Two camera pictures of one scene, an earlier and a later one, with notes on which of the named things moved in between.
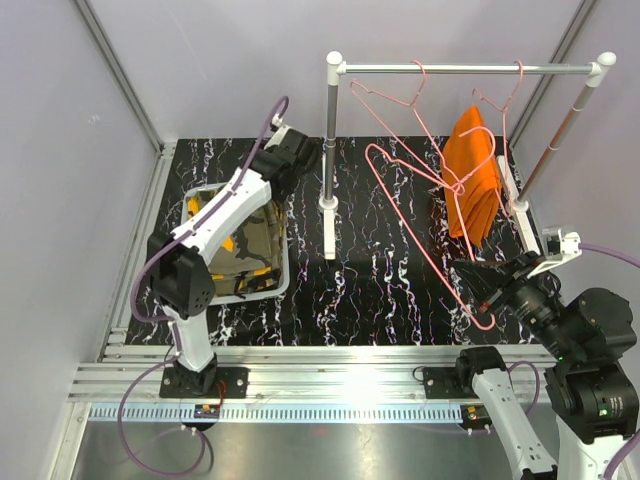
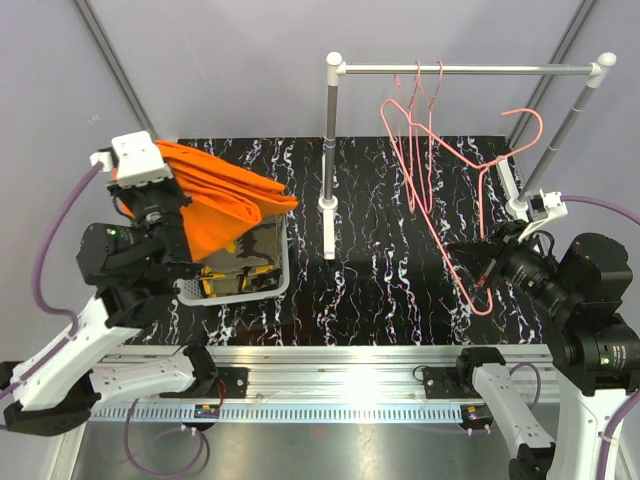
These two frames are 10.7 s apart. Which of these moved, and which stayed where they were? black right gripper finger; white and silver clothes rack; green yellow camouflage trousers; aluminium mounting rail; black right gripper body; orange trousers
Moved: orange trousers; black right gripper finger; black right gripper body
Stayed: aluminium mounting rail; white and silver clothes rack; green yellow camouflage trousers
